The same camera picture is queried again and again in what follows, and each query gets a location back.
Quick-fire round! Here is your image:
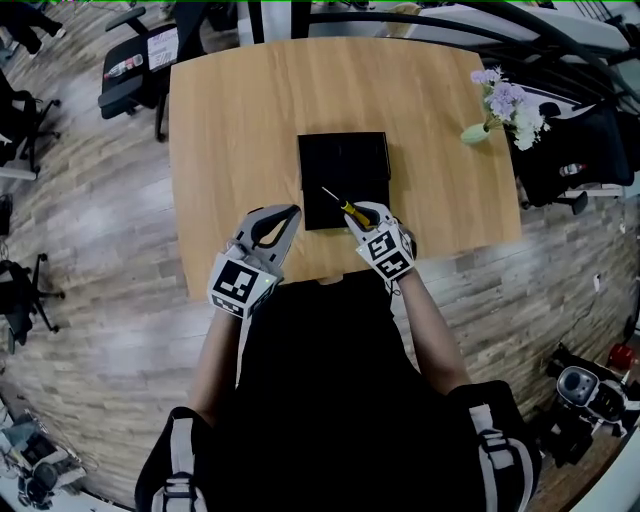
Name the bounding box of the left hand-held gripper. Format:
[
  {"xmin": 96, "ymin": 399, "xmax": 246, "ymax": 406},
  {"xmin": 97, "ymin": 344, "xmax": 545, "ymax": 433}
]
[{"xmin": 207, "ymin": 203, "xmax": 304, "ymax": 320}]

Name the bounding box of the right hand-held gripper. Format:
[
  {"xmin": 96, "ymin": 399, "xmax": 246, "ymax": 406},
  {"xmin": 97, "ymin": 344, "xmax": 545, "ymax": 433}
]
[{"xmin": 342, "ymin": 200, "xmax": 419, "ymax": 284}]

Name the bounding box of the yellow and black screwdriver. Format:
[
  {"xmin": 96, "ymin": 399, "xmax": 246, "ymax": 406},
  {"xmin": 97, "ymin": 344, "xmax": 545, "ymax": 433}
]
[{"xmin": 321, "ymin": 186, "xmax": 376, "ymax": 229}]

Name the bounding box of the black box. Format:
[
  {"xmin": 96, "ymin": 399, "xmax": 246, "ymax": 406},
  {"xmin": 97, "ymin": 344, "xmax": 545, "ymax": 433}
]
[{"xmin": 297, "ymin": 131, "xmax": 392, "ymax": 232}]

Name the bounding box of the person's left forearm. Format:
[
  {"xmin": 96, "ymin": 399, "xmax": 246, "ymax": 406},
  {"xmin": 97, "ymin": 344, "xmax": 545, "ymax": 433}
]
[{"xmin": 187, "ymin": 312, "xmax": 246, "ymax": 429}]

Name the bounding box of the person's right forearm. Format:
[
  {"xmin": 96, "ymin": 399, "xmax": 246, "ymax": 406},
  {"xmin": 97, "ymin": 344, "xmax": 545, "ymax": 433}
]
[{"xmin": 394, "ymin": 272, "xmax": 474, "ymax": 396}]

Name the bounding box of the pale green vase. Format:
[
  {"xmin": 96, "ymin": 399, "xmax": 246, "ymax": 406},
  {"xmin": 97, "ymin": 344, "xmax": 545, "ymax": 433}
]
[{"xmin": 460, "ymin": 123, "xmax": 489, "ymax": 146}]

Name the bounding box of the person's black shirt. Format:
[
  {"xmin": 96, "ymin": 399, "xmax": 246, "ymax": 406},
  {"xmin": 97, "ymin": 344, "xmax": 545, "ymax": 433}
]
[{"xmin": 134, "ymin": 272, "xmax": 544, "ymax": 512}]

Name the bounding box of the purple and white flower bouquet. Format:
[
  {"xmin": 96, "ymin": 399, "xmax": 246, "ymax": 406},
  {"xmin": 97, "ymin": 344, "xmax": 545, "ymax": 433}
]
[{"xmin": 469, "ymin": 66, "xmax": 551, "ymax": 151}]

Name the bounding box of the black office chair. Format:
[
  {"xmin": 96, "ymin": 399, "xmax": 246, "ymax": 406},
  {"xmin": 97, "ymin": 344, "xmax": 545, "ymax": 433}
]
[
  {"xmin": 0, "ymin": 69, "xmax": 61, "ymax": 181},
  {"xmin": 514, "ymin": 102, "xmax": 636, "ymax": 216},
  {"xmin": 0, "ymin": 253, "xmax": 66, "ymax": 351},
  {"xmin": 98, "ymin": 4, "xmax": 209, "ymax": 144}
]

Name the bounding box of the white printed paper sheet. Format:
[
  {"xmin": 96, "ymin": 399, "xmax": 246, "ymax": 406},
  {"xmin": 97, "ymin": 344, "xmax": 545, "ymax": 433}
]
[{"xmin": 146, "ymin": 27, "xmax": 180, "ymax": 71}]

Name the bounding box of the grey and black device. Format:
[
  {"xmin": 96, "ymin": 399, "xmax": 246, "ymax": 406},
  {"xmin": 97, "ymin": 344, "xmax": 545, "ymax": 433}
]
[{"xmin": 542, "ymin": 342, "xmax": 640, "ymax": 469}]

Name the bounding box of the red round object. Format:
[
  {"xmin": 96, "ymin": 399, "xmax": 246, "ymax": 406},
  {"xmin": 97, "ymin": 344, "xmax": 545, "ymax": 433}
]
[{"xmin": 608, "ymin": 343, "xmax": 639, "ymax": 369}]

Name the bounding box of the cluttered equipment desk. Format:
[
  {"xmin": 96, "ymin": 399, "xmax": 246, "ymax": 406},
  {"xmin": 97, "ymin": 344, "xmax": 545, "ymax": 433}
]
[{"xmin": 0, "ymin": 409, "xmax": 89, "ymax": 512}]

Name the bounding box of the grey shoulder strap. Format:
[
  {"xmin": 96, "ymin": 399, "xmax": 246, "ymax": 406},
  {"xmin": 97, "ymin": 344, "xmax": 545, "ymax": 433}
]
[
  {"xmin": 149, "ymin": 417, "xmax": 209, "ymax": 512},
  {"xmin": 467, "ymin": 403, "xmax": 536, "ymax": 512}
]

